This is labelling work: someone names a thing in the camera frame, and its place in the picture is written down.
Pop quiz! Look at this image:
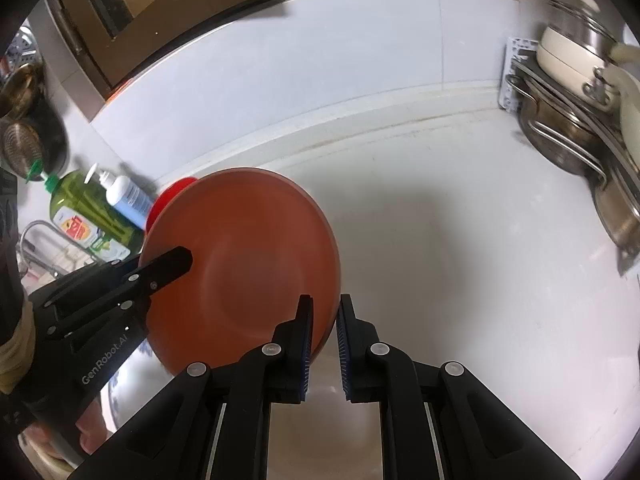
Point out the stainless steel pot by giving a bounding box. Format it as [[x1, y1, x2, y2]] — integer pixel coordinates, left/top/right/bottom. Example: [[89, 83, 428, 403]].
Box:
[[506, 75, 608, 184], [593, 166, 639, 256]]

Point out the round metal steamer tray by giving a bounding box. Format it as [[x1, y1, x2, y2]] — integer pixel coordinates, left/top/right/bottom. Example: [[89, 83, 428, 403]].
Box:
[[4, 24, 40, 70]]

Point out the red and black bowl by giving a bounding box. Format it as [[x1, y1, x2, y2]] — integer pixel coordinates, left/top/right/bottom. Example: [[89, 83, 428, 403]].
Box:
[[145, 177, 198, 234]]

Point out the white bowl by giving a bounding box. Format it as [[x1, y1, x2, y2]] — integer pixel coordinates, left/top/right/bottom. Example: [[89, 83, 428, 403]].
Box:
[[101, 335, 383, 479]]

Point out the white pot with glass lid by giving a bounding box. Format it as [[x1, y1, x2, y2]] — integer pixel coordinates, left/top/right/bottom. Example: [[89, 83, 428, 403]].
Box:
[[536, 0, 620, 113]]

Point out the upper stainless steel pot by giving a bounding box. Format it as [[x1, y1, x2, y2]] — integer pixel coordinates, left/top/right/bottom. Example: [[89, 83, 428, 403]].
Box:
[[506, 75, 608, 184]]

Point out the small brass saucepan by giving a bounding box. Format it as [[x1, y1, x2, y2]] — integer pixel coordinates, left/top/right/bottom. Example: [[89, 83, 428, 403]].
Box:
[[0, 63, 43, 120]]

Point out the white metal pot rack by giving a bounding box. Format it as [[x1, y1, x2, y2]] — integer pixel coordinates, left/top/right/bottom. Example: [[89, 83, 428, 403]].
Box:
[[501, 38, 639, 196]]

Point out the pink bowl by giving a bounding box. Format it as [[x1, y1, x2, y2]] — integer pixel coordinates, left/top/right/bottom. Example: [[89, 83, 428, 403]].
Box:
[[140, 168, 341, 375]]

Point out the green dish soap bottle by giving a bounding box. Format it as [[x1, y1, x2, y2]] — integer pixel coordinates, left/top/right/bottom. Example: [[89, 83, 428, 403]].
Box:
[[26, 159, 143, 261]]

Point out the person's left hand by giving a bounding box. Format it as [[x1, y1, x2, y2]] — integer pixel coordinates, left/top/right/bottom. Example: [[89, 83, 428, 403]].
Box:
[[19, 398, 114, 466]]

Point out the small chrome water faucet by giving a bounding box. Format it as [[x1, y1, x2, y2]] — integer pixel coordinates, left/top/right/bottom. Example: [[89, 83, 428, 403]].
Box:
[[16, 220, 99, 280]]

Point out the lower stainless steel pot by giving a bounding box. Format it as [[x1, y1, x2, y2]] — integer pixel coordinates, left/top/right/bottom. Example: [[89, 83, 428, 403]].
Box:
[[593, 166, 639, 256]]

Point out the black frying pan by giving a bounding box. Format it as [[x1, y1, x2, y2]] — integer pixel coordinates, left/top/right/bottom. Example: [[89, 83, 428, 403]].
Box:
[[1, 96, 68, 179]]

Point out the white blue pump bottle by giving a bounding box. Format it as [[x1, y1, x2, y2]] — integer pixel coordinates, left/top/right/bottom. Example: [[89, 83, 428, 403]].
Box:
[[85, 164, 153, 231]]

